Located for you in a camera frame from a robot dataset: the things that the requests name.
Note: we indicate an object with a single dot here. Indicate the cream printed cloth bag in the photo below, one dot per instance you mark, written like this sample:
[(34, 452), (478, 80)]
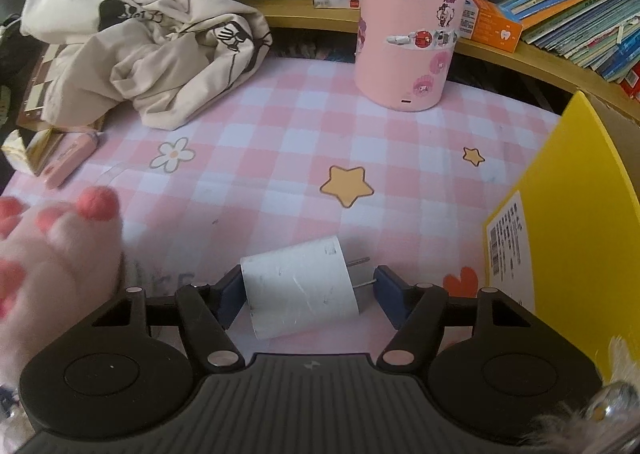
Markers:
[(150, 59)]

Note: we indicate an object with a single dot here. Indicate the pink plush pig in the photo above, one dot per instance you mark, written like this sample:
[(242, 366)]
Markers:
[(60, 254)]

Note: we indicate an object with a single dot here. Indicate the yellow cardboard box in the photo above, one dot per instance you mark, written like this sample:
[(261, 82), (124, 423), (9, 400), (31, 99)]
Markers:
[(575, 234)]

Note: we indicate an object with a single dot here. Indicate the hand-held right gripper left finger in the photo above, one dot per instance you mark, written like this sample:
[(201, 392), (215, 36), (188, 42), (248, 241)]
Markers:
[(230, 301)]

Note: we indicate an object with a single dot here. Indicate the wooden bookshelf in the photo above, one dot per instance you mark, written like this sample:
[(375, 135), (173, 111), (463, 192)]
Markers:
[(310, 21)]

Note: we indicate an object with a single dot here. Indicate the pale yellow wedge pack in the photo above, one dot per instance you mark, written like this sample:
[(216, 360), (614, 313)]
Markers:
[(15, 149)]

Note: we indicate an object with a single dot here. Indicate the pink stickered cylinder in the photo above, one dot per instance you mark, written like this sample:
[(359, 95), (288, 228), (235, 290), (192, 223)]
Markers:
[(410, 69)]

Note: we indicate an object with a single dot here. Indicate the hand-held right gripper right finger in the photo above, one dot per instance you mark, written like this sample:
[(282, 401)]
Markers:
[(392, 296)]

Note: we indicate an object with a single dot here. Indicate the pink checked desktop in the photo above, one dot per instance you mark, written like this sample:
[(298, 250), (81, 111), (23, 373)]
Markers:
[(300, 134)]

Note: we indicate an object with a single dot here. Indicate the small orange box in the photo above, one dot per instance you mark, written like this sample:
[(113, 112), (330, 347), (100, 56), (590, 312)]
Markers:
[(492, 26)]

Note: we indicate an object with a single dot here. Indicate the white charger plug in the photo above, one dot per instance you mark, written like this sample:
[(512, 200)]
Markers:
[(300, 289)]

